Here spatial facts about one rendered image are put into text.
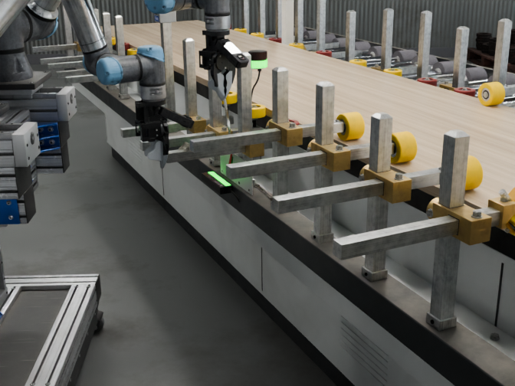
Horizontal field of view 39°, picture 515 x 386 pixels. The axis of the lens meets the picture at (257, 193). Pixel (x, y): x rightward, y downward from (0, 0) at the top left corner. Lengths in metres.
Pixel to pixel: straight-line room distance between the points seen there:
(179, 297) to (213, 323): 0.27
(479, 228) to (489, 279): 0.35
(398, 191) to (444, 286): 0.23
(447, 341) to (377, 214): 0.34
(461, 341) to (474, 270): 0.29
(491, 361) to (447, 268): 0.20
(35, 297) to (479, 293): 1.68
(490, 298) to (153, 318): 1.63
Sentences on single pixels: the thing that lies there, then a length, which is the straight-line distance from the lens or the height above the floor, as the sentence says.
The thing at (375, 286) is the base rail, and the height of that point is 0.70.
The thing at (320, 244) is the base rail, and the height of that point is 0.70.
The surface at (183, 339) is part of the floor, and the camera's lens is 2.88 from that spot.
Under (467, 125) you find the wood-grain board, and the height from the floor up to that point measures 0.90.
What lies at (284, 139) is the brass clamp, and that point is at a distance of 2.02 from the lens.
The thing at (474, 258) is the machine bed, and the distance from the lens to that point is 1.78.
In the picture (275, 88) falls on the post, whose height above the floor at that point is 1.07.
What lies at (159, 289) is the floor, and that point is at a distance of 3.26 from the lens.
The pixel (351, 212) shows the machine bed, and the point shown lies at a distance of 2.20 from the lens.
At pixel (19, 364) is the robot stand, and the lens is 2.46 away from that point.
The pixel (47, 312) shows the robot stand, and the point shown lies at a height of 0.21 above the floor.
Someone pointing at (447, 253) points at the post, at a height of 0.87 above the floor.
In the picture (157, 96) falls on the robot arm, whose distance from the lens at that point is 2.12.
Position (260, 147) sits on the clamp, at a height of 0.85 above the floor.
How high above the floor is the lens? 1.48
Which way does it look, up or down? 20 degrees down
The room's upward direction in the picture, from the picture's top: 1 degrees counter-clockwise
